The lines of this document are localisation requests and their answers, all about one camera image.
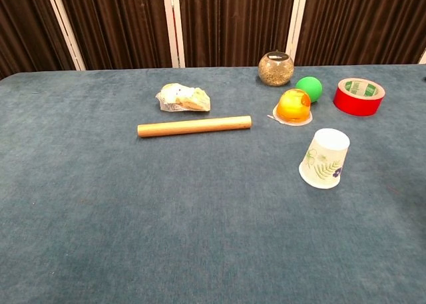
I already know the white paper cup leaf print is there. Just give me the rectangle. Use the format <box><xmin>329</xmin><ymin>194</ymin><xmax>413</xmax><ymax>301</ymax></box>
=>
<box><xmin>298</xmin><ymin>128</ymin><xmax>351</xmax><ymax>190</ymax></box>

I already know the orange jelly cup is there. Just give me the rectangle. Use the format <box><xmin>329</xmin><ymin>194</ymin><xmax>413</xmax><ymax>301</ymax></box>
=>
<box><xmin>267</xmin><ymin>88</ymin><xmax>314</xmax><ymax>127</ymax></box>

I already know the wooden cylinder rod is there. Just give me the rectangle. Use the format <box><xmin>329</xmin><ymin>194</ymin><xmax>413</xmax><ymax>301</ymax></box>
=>
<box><xmin>137</xmin><ymin>115</ymin><xmax>252</xmax><ymax>138</ymax></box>

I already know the crumpled plastic wrapper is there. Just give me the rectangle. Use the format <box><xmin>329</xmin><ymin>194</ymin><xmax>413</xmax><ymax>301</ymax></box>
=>
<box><xmin>155</xmin><ymin>82</ymin><xmax>212</xmax><ymax>113</ymax></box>

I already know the blue table cloth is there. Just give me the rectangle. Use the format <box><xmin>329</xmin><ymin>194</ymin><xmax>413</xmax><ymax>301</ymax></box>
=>
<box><xmin>0</xmin><ymin>63</ymin><xmax>426</xmax><ymax>304</ymax></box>

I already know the round glass jar with grains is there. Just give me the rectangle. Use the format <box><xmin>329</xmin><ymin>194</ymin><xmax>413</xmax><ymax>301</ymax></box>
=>
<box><xmin>258</xmin><ymin>51</ymin><xmax>295</xmax><ymax>86</ymax></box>

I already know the green ball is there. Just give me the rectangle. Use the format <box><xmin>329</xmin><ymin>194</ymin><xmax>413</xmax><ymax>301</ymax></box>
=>
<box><xmin>295</xmin><ymin>75</ymin><xmax>323</xmax><ymax>103</ymax></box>

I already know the dark brown curtain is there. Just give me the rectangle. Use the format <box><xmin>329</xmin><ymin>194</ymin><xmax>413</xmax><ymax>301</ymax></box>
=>
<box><xmin>0</xmin><ymin>0</ymin><xmax>426</xmax><ymax>80</ymax></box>

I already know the red tape roll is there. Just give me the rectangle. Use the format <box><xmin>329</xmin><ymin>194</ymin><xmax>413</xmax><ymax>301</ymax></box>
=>
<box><xmin>333</xmin><ymin>77</ymin><xmax>386</xmax><ymax>117</ymax></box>

